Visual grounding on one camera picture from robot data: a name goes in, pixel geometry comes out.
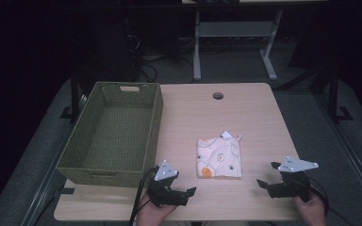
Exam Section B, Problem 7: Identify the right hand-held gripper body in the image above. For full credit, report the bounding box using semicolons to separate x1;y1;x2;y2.
268;155;320;202

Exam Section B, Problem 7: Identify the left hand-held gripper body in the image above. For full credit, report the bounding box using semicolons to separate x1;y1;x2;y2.
146;159;189;208

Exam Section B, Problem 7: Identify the cream patterned cloth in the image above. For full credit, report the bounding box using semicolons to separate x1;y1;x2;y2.
195;130;243;180

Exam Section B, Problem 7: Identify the green woven basket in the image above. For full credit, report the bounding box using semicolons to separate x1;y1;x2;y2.
56;81;164;188

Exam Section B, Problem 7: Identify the person's left hand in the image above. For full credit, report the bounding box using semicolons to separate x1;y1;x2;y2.
136;192;177;226

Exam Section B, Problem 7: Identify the person's right hand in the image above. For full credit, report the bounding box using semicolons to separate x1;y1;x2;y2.
291;187;328;226

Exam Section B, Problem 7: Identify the black metal stand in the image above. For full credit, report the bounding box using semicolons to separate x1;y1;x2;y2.
325;60;354;124
59;70;83;123

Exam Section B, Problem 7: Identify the black tape strip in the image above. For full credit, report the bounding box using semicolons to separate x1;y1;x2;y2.
56;187;75;196

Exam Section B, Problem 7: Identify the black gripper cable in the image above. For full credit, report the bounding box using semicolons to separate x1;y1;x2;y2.
306;176;356;226
128;166;160;226

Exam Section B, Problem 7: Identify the grey metal floor rail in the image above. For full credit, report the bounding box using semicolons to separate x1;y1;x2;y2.
314;92;362;218
20;93;89;226

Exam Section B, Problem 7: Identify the tangle of floor cables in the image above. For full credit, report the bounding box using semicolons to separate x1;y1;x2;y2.
126;31;196;83

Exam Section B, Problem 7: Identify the white metal table frame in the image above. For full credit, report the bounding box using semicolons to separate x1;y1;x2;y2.
191;8;285;82

